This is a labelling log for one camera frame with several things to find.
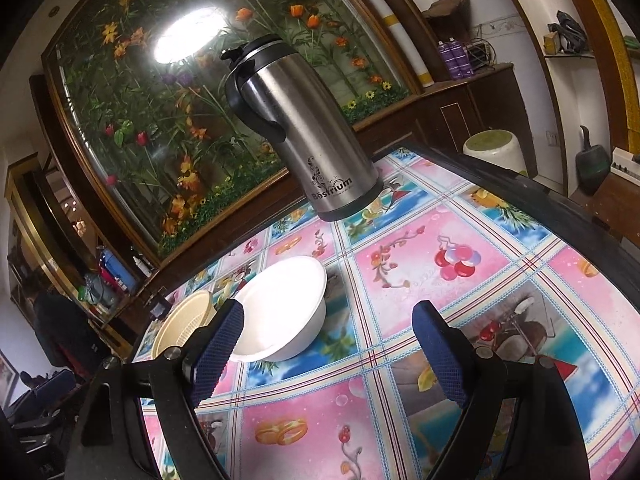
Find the brown rock ornament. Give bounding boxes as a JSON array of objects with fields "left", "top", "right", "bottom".
[{"left": 422, "top": 0, "right": 471, "bottom": 24}]

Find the stainless steel thermos jug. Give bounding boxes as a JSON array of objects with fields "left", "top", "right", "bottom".
[{"left": 221, "top": 34, "right": 381, "bottom": 223}]

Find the blue box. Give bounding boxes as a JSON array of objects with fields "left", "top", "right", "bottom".
[{"left": 97, "top": 252, "right": 137, "bottom": 293}]

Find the glass flower display cabinet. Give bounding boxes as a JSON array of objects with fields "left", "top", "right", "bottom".
[{"left": 29, "top": 0, "right": 417, "bottom": 272}]

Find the printed plastic tablecloth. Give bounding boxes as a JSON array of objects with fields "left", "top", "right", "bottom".
[{"left": 132, "top": 147, "right": 640, "bottom": 480}]

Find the white power strip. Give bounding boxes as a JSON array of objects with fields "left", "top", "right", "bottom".
[{"left": 611, "top": 146, "right": 640, "bottom": 179}]

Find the wire basket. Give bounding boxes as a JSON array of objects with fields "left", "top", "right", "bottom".
[{"left": 467, "top": 35, "right": 497, "bottom": 71}]

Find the purple spray can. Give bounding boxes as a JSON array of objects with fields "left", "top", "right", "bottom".
[
  {"left": 450, "top": 38, "right": 476, "bottom": 80},
  {"left": 437, "top": 40, "right": 459, "bottom": 81}
]

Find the framed wall picture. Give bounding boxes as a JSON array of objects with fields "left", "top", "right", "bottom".
[{"left": 0, "top": 350, "right": 19, "bottom": 411}]

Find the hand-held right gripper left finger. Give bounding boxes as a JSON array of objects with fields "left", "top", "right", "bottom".
[{"left": 65, "top": 299, "right": 246, "bottom": 480}]

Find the gold framed display cabinet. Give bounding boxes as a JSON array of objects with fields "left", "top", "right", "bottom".
[{"left": 4, "top": 152, "right": 132, "bottom": 343}]

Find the black chair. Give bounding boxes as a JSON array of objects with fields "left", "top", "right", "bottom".
[{"left": 0, "top": 367, "right": 87, "bottom": 480}]

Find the large cream ribbed bowl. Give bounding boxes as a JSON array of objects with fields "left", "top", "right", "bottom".
[{"left": 151, "top": 290, "right": 214, "bottom": 359}]

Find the white rolled paper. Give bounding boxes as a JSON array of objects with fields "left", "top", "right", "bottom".
[{"left": 350, "top": 0, "right": 436, "bottom": 89}]

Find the white bowl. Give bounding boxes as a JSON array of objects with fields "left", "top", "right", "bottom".
[{"left": 227, "top": 256, "right": 329, "bottom": 364}]

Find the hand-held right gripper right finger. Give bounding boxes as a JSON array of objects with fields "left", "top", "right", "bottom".
[{"left": 411, "top": 300, "right": 591, "bottom": 480}]

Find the white green stool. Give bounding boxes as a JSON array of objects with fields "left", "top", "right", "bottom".
[{"left": 462, "top": 130, "right": 529, "bottom": 177}]

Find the dark wooden cabinet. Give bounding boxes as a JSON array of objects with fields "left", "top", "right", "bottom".
[{"left": 345, "top": 0, "right": 568, "bottom": 196}]

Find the dark bag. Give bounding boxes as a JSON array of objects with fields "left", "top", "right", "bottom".
[{"left": 546, "top": 10, "right": 592, "bottom": 54}]

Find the dark green vase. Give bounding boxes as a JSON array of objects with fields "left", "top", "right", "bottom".
[{"left": 574, "top": 125, "right": 612, "bottom": 197}]

